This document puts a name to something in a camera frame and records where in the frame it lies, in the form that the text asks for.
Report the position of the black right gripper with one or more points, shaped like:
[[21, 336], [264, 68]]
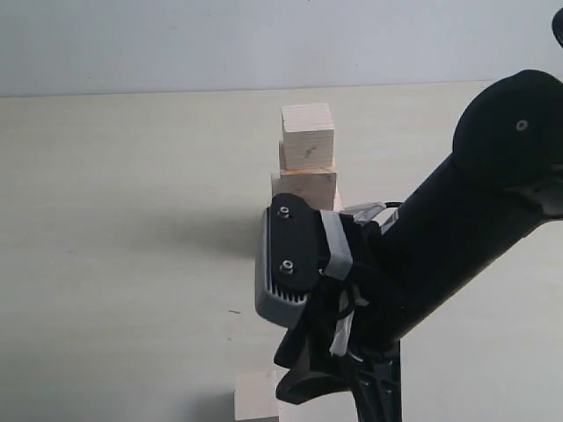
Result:
[[326, 354]]

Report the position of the smallest wooden cube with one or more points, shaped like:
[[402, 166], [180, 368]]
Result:
[[254, 396]]

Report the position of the medium wooden cube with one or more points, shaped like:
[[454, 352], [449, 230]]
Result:
[[315, 185]]

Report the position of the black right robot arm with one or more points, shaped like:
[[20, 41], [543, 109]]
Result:
[[501, 181]]

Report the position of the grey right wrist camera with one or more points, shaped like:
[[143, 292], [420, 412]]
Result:
[[298, 246]]

